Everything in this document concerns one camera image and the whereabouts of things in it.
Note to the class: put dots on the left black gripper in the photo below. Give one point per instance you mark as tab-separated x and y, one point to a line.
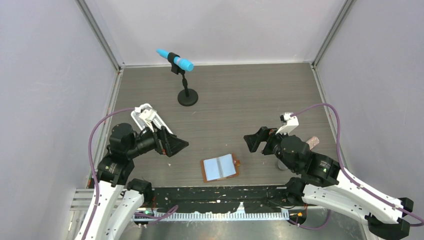
166	143

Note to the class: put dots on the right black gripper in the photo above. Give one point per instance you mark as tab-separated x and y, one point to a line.
252	140

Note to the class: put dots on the brown leather card holder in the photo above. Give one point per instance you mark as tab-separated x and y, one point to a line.
220	168

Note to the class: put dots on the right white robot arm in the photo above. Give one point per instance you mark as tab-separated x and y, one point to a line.
321	181

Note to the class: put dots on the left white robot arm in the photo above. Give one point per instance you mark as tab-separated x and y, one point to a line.
116	198

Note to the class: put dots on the white perforated plastic basket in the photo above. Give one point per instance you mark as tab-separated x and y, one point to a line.
139	119

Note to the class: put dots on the black microphone stand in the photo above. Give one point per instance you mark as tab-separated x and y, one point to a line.
188	96

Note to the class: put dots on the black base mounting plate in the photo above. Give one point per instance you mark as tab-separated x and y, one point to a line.
219	199

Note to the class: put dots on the pink glitter stick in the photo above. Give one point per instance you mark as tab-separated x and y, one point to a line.
312	142

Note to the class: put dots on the blue toy microphone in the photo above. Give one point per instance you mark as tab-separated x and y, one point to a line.
177	63

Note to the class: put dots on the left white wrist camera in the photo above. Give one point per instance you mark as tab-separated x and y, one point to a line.
149	116

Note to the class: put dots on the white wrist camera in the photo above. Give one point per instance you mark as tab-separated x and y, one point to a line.
289	122
149	116

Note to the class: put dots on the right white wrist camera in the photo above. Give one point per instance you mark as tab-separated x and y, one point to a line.
289	122

